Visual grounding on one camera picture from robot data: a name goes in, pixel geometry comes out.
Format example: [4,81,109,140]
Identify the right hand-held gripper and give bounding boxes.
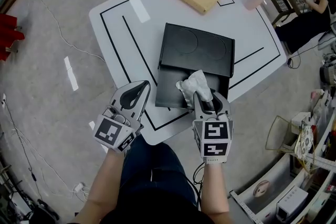
[192,90,235,165]

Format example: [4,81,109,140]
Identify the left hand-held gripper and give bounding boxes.
[93,80,152,153]

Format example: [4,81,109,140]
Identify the white paper item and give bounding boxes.
[175,69,214,109]

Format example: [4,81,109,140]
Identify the black box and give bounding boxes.
[155,68,230,110]

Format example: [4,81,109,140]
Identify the person's left forearm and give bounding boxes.
[70,148,126,224]

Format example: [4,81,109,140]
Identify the person's right forearm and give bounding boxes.
[200,162,231,215]

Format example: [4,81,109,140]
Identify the black box lid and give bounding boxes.
[157,22,236,79]

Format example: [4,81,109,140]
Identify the white tape strip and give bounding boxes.
[64,56,80,92]

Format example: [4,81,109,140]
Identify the person's legs in dark jeans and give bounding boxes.
[101,134,215,224]

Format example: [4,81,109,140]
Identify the pink round gadget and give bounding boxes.
[253,179,271,198]

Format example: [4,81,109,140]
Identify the white storage shelf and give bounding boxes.
[229,102,336,224]

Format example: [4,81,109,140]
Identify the wooden lattice side table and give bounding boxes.
[265,0,312,26]

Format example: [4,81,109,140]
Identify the white boxy appliance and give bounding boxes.
[275,185,309,221]

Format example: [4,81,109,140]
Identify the red stool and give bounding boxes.
[0,13,26,62]

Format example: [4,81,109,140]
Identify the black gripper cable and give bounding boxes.
[192,162,206,209]

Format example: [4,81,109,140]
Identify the gold wire basket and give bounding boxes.
[265,114,316,157]

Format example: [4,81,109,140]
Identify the white floor cable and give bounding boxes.
[36,0,106,63]

